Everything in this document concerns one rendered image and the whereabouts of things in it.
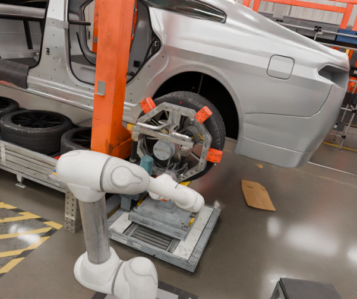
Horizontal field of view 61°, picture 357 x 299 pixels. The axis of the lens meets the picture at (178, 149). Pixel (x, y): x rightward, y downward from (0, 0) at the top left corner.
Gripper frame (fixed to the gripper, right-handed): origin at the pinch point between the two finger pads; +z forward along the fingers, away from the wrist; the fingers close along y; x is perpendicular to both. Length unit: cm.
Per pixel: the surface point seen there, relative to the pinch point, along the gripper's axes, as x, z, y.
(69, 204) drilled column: -59, -5, -79
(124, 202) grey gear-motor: -67, 35, -53
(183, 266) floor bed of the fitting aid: -80, 4, 15
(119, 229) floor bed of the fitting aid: -75, 9, -42
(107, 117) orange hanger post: 11, 14, -64
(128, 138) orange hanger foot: -15, 47, -63
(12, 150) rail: -48, 22, -162
